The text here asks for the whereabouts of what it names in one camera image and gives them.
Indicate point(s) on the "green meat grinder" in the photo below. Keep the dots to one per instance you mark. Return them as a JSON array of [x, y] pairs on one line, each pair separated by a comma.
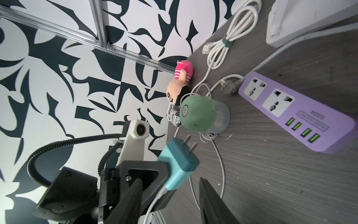
[[204, 114]]

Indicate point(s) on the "cartoon head toy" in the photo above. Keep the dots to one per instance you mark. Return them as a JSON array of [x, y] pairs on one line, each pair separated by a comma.
[[178, 86]]

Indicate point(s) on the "teal charger plug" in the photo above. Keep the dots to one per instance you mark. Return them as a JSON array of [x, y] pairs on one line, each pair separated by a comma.
[[182, 161]]

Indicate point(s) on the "purple power strip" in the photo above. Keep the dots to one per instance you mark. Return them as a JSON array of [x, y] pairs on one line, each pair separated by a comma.
[[318, 126]]

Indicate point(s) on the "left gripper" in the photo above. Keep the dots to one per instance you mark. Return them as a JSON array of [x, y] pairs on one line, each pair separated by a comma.
[[119, 196]]

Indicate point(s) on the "white desk lamp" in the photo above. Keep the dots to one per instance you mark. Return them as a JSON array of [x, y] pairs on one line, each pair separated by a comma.
[[290, 19]]

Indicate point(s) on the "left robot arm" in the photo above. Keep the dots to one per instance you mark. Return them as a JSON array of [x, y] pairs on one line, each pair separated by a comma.
[[45, 163]]

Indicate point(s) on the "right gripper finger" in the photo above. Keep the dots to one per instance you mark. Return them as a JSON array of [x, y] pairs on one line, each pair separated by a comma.
[[212, 209]]

